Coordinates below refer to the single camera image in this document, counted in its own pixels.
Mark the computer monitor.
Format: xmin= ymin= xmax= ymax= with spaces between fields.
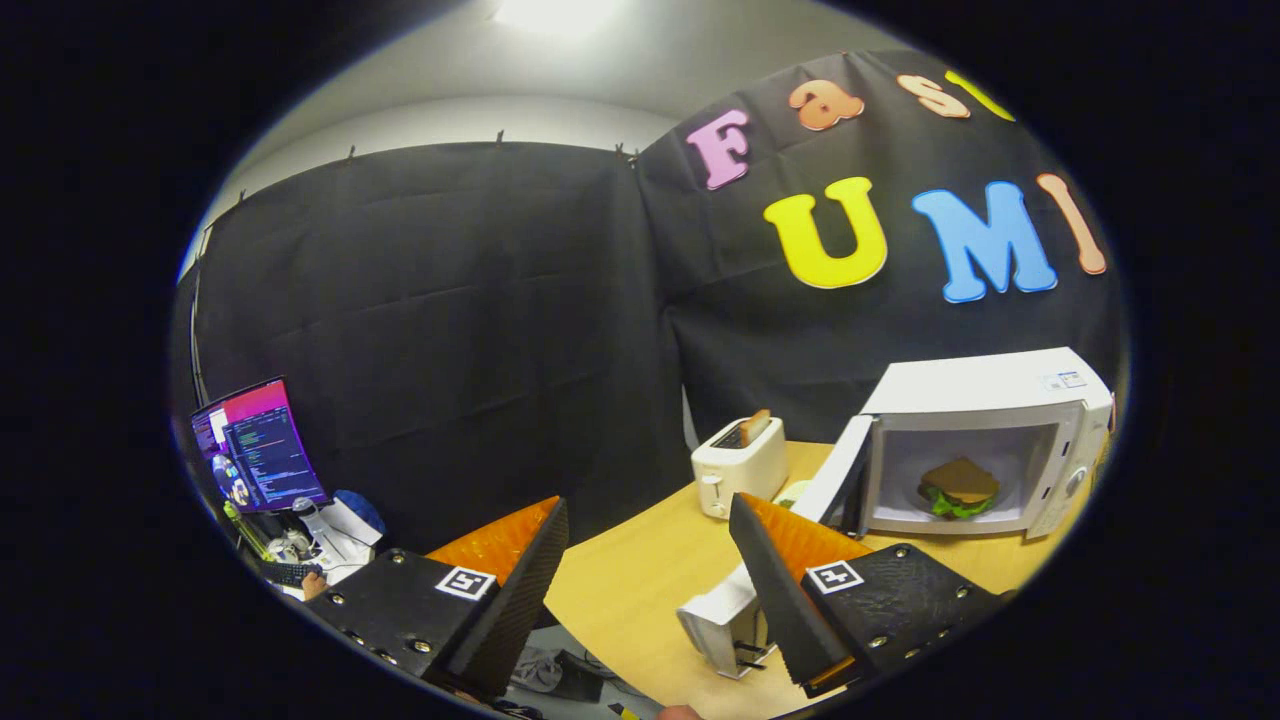
xmin=190 ymin=376 xmax=331 ymax=514

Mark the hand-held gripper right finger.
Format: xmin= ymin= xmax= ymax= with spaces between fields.
xmin=728 ymin=492 xmax=1006 ymax=699

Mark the white microwave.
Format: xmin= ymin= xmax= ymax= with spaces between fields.
xmin=677 ymin=347 xmax=1115 ymax=681

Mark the cream toaster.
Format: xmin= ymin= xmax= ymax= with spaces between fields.
xmin=691 ymin=415 xmax=789 ymax=521

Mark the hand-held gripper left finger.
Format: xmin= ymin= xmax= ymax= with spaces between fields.
xmin=300 ymin=496 xmax=571 ymax=701

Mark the black keyboard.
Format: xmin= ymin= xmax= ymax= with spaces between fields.
xmin=260 ymin=560 xmax=326 ymax=588

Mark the brown bread lettuce sandwich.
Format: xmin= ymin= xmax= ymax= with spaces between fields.
xmin=917 ymin=458 xmax=1001 ymax=521

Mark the blue cloth item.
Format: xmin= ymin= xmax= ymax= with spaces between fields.
xmin=333 ymin=489 xmax=387 ymax=536

